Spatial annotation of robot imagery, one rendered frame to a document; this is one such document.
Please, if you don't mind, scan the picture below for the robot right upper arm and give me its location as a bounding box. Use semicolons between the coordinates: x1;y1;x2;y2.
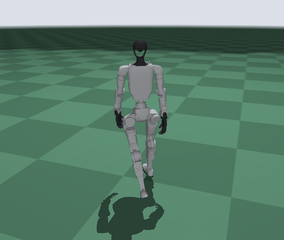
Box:
153;65;164;96

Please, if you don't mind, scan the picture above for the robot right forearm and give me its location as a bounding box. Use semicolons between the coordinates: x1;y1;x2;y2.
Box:
158;88;168;117

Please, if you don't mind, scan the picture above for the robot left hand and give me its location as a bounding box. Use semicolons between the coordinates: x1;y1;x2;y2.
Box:
114;110;124;129

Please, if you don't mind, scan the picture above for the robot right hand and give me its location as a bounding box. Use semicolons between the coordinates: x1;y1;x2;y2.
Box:
158;112;167;135

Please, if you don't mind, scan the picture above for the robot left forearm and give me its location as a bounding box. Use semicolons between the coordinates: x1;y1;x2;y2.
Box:
114;88;123;114

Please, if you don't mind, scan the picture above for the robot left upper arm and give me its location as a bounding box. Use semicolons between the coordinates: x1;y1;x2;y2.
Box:
117;65;129;96

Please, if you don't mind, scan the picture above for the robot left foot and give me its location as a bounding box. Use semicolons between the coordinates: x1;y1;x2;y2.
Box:
140;189;149;198

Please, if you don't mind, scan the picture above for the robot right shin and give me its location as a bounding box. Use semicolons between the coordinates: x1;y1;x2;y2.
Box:
146;139;156;170

